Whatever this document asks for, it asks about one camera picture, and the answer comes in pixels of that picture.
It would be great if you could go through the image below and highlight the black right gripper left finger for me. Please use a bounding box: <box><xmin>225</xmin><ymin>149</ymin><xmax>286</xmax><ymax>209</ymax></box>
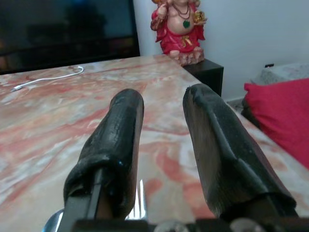
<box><xmin>57</xmin><ymin>88</ymin><xmax>145</xmax><ymax>232</ymax></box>

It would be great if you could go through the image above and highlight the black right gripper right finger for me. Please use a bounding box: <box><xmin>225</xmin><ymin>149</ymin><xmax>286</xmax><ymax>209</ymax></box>
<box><xmin>182</xmin><ymin>83</ymin><xmax>299</xmax><ymax>223</ymax></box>

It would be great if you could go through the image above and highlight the red cushion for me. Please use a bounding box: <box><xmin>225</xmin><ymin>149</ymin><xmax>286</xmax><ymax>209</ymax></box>
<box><xmin>243</xmin><ymin>77</ymin><xmax>309</xmax><ymax>170</ymax></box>

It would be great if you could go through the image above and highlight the dark wooden side stand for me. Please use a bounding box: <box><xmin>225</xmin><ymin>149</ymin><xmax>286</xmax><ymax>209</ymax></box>
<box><xmin>182</xmin><ymin>58</ymin><xmax>225</xmax><ymax>97</ymax></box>

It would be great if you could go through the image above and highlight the shiny metal spoon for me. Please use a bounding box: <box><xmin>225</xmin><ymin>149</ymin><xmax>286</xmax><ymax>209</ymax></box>
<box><xmin>42</xmin><ymin>208</ymin><xmax>65</xmax><ymax>232</ymax></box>

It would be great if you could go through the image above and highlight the grey patterned cushion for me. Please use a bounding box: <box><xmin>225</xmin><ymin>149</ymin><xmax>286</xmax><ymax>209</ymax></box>
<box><xmin>251</xmin><ymin>63</ymin><xmax>309</xmax><ymax>85</ymax></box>

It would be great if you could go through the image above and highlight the red laughing buddha statue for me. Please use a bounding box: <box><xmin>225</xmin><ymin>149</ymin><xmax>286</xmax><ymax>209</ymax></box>
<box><xmin>150</xmin><ymin>0</ymin><xmax>208</xmax><ymax>67</ymax></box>

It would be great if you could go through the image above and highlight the black television screen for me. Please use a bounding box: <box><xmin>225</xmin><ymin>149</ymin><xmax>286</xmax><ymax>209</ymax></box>
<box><xmin>0</xmin><ymin>0</ymin><xmax>141</xmax><ymax>75</ymax></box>

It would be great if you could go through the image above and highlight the white charging cable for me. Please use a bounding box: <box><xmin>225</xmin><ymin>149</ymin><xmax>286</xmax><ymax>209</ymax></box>
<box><xmin>10</xmin><ymin>65</ymin><xmax>84</xmax><ymax>92</ymax></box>

